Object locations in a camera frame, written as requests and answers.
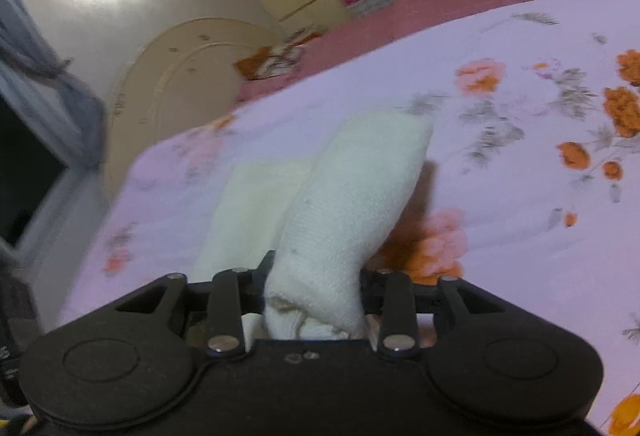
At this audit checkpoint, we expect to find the orange patterned pillow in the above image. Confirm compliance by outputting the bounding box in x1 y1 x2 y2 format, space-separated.
234 30 323 81

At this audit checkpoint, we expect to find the cream curved headboard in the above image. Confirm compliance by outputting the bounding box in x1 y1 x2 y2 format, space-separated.
101 16 282 203

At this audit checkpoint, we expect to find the pale green small garment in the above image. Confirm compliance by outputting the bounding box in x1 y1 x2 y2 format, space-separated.
191 110 435 343

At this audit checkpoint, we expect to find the dark window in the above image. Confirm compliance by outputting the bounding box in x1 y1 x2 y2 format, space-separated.
0 100 70 248

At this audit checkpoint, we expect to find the floral lilac blanket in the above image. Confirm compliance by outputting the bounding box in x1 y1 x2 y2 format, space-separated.
59 0 640 436

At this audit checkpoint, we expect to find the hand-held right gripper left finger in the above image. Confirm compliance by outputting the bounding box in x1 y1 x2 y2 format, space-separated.
114 250 277 360

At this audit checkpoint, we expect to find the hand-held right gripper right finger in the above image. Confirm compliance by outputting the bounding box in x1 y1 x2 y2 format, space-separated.
359 266 502 360

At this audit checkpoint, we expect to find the grey curtain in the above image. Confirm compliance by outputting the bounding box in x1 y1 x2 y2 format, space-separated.
0 0 109 168

